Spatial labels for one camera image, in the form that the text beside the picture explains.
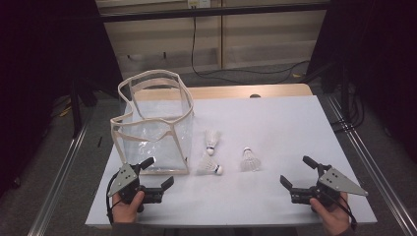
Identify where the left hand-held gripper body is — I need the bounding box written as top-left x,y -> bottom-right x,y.
107,162 -> 164,213

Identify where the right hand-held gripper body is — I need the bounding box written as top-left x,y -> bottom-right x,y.
289,164 -> 369,208

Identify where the clear plastic bag beige trim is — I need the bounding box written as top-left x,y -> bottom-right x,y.
109,69 -> 195,176

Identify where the white feather shuttlecock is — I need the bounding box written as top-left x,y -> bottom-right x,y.
196,153 -> 224,176
204,129 -> 221,156
239,147 -> 262,173

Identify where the person's left hand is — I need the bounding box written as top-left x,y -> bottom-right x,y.
112,191 -> 146,224

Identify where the person's right hand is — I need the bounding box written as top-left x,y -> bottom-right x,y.
309,192 -> 352,236

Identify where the white table mat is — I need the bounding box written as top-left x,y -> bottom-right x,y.
85,95 -> 378,228

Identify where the black metal stand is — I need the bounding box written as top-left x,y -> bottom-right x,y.
70,77 -> 97,139

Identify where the yellow floor object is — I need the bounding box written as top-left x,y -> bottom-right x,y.
58,103 -> 73,118

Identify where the light wooden cabinet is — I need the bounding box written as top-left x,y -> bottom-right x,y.
94,0 -> 328,80

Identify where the black curtain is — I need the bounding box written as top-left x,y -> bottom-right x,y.
306,0 -> 417,165
0,0 -> 124,198

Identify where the black horizontal bar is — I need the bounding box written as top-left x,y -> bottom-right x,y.
97,3 -> 332,24

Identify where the left hand-held gripper cable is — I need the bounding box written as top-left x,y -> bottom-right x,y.
105,172 -> 123,225

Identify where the hand-held gripper cable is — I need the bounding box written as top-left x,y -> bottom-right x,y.
105,172 -> 123,225
338,193 -> 358,230

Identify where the metal floor rail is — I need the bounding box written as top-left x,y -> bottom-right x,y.
27,112 -> 96,236
326,94 -> 417,236

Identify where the right hand-held gripper cable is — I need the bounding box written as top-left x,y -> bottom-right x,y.
338,193 -> 358,230

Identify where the bundle of black floor cables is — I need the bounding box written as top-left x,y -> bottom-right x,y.
330,88 -> 366,134

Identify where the black wall power cable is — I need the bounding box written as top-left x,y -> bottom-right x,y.
191,15 -> 312,86

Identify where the white wall outlet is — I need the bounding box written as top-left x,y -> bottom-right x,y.
187,0 -> 211,9

